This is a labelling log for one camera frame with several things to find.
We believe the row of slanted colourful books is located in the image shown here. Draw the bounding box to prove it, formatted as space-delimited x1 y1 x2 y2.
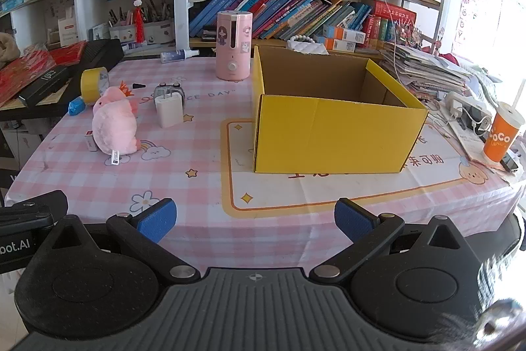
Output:
189 0 372 43

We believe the packing tape roll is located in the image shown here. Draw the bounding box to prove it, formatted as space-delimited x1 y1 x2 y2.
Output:
81 67 110 104

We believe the white card box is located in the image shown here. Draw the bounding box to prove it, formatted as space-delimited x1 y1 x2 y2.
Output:
58 17 79 47

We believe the row of red dictionaries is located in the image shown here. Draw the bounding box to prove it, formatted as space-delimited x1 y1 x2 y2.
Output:
362 0 417 48

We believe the grey fur keychain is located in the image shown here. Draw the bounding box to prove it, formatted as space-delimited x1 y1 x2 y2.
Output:
477 252 526 351

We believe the small spray bottle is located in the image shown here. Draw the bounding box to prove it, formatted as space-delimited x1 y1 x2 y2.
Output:
160 49 200 64

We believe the white quilted bag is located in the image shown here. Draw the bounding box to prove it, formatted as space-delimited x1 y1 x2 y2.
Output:
286 35 329 55

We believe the yellow cardboard box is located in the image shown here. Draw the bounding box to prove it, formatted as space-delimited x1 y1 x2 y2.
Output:
251 45 429 174

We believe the orange white carton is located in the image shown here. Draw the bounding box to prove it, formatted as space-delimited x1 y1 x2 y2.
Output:
318 36 358 52
323 25 366 43

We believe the stack of papers and booklets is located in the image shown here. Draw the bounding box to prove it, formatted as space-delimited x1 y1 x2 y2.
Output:
380 42 474 97

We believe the printed paper sheet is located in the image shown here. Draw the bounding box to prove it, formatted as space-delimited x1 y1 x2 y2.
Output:
448 116 514 171

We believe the pink humidifier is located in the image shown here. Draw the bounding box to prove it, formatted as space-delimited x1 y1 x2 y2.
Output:
216 11 252 81

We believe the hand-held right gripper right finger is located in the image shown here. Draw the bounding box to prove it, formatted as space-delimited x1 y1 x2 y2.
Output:
309 198 481 285

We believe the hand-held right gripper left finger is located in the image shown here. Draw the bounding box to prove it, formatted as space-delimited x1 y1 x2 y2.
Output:
41 198 202 286

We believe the small red paper pack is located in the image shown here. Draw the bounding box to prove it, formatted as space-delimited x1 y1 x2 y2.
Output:
48 42 89 66

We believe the black ribbed case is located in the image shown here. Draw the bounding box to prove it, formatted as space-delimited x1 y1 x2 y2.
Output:
68 38 125 97

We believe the pink checkered tablecloth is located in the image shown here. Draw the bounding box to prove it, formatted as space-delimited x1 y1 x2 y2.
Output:
4 53 526 273

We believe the white power strip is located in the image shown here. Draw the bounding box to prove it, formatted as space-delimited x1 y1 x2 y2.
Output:
445 91 492 130

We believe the beige towel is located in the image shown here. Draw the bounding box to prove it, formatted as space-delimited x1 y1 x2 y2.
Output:
0 36 19 64

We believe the pink plush toy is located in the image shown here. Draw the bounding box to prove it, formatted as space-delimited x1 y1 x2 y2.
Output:
91 82 141 165

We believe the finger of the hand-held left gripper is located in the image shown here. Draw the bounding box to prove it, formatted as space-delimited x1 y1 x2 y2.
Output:
0 190 69 228

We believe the red tassel ornament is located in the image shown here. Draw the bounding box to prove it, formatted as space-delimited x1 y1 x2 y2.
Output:
132 0 148 46

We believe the grey purple toy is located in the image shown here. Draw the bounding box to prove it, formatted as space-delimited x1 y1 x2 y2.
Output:
153 82 183 102

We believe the brown board with black edge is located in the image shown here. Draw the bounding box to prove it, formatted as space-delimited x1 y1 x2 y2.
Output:
0 82 85 122

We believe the large red paper pack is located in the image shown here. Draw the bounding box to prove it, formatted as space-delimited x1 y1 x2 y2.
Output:
0 50 57 107

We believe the white pen holder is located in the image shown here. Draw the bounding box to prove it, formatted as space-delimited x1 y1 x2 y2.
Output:
142 0 175 44
108 6 142 44

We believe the white charger plug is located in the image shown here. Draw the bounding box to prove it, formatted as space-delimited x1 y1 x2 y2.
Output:
155 94 184 128

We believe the orange paper cup with straw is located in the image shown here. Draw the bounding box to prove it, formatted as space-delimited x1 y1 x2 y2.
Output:
483 90 526 164

